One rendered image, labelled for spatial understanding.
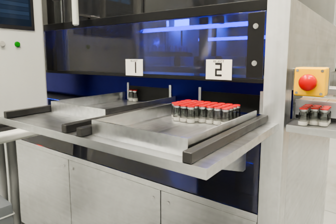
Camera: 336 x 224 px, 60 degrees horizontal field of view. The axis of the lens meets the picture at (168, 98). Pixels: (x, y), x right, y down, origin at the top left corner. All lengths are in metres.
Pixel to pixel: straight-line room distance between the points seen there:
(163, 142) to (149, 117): 0.28
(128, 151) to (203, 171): 0.16
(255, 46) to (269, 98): 0.15
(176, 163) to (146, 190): 0.65
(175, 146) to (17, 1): 1.02
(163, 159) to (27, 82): 0.95
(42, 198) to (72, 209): 0.26
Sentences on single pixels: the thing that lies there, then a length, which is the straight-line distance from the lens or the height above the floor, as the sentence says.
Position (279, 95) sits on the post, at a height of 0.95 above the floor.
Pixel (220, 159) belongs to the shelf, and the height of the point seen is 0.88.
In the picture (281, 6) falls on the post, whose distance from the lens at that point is 0.83.
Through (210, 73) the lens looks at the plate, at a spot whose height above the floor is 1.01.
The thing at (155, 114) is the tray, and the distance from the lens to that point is 0.84.
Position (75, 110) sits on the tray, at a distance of 0.92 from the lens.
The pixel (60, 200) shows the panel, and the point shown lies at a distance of 1.63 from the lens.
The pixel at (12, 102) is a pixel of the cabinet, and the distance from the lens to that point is 1.36.
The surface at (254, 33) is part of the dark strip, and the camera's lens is 0.85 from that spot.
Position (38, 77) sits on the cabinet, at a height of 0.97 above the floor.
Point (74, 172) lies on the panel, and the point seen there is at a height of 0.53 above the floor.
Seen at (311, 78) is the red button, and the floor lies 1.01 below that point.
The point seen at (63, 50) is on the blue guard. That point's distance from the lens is 1.40.
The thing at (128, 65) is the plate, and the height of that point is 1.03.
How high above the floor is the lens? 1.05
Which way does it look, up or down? 8 degrees down
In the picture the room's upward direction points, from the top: straight up
